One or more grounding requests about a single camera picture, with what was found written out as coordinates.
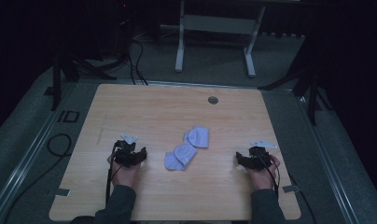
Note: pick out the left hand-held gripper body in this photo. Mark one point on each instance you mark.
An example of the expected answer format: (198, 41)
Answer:
(125, 155)

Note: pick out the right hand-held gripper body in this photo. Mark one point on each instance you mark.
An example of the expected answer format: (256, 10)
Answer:
(258, 158)

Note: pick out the light blue sock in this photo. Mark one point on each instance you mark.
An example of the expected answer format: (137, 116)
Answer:
(180, 156)
(198, 137)

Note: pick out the person's left hand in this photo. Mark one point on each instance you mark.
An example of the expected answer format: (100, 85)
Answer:
(126, 175)

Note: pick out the person's right hand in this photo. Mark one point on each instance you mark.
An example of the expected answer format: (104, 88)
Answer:
(262, 179)

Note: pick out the grey tape piece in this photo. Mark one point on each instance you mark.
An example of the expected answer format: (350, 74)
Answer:
(291, 188)

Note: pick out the grey table grommet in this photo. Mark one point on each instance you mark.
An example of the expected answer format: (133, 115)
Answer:
(212, 100)

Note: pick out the black floor tape marking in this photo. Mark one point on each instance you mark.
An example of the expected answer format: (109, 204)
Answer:
(68, 116)

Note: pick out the black metal stand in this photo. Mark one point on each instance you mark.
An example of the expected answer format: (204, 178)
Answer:
(68, 67)
(308, 84)

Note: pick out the metal floor rail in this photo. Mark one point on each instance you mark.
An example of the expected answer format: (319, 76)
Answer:
(328, 155)
(20, 161)

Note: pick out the white desk frame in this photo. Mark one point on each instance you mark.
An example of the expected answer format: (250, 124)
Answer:
(219, 25)

